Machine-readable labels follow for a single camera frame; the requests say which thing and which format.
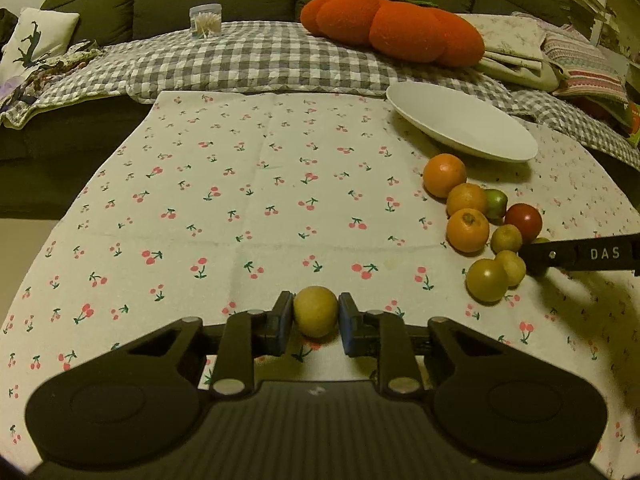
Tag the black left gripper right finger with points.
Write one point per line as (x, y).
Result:
(385, 337)

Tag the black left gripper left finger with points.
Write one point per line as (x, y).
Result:
(244, 337)

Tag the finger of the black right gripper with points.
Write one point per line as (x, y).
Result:
(610, 253)

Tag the small yellow-green round fruit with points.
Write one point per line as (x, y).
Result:
(315, 311)

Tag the red tomato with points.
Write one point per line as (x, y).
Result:
(527, 219)

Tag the pale yellow small fruit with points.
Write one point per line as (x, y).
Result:
(514, 266)

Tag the large yellow-green tomato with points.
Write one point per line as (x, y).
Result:
(486, 281)

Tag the green-red small tomato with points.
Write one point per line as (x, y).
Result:
(497, 204)

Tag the orange tangerine with stem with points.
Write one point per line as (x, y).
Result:
(467, 231)

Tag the small orange tangerine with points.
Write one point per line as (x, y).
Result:
(466, 195)

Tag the cherry print tablecloth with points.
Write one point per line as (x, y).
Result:
(215, 204)

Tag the striped patterned pillow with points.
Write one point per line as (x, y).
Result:
(585, 71)

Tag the white ribbed plate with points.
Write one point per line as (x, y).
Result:
(463, 122)

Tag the folded floral beige cloth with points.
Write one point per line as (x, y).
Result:
(513, 51)

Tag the dark green sofa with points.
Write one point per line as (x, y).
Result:
(44, 164)

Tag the grey checkered blanket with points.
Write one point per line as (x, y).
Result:
(267, 56)

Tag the orange pumpkin plush cushion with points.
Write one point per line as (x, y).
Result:
(397, 29)

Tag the clear cotton swab box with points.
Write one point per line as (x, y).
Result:
(205, 20)

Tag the floral purple cloth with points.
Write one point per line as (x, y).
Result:
(29, 86)

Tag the white embroidered small pillow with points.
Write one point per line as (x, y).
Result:
(37, 35)

